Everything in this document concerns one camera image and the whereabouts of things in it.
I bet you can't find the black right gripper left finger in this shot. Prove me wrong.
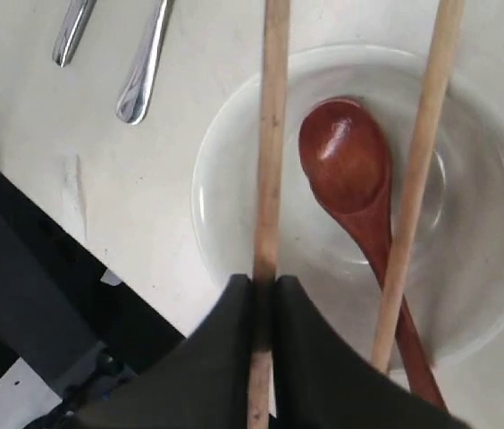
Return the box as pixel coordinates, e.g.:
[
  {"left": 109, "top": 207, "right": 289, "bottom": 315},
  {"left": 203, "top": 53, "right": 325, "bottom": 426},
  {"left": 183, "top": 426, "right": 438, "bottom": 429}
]
[{"left": 71, "top": 274, "right": 253, "bottom": 428}]

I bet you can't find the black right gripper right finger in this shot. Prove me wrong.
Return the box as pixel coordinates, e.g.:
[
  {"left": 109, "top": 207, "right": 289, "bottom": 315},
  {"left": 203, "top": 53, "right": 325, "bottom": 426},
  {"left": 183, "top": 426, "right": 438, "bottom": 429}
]
[{"left": 273, "top": 275, "right": 466, "bottom": 428}]

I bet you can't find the grey ceramic bowl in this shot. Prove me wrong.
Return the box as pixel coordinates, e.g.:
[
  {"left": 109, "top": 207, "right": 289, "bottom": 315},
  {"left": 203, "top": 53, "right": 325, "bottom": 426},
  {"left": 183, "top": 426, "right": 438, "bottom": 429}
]
[{"left": 191, "top": 45, "right": 504, "bottom": 366}]

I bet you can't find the dark red wooden spoon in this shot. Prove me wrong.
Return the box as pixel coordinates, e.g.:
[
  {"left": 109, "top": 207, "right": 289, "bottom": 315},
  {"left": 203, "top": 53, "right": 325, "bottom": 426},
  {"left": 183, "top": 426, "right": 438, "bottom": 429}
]
[{"left": 298, "top": 97, "right": 449, "bottom": 415}]

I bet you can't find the silver fork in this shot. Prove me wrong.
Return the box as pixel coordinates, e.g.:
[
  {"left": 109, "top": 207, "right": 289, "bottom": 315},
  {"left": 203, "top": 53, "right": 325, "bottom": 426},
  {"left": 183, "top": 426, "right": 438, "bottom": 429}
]
[{"left": 115, "top": 0, "right": 175, "bottom": 125}]

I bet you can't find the wooden chopstick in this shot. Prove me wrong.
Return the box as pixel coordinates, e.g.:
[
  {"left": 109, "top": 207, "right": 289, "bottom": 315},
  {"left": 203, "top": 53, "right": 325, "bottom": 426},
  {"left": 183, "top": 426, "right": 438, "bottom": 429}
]
[
  {"left": 247, "top": 1, "right": 290, "bottom": 428},
  {"left": 371, "top": 1, "right": 465, "bottom": 373}
]

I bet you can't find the silver table knife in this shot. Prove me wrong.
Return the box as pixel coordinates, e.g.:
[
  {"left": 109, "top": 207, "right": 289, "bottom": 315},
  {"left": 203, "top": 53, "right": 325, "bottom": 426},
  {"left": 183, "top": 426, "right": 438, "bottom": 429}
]
[{"left": 52, "top": 0, "right": 97, "bottom": 68}]

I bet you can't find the black chair beside table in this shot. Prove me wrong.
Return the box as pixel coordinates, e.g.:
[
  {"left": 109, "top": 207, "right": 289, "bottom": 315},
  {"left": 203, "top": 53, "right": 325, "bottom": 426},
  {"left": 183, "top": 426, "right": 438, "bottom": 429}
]
[{"left": 0, "top": 173, "right": 182, "bottom": 428}]

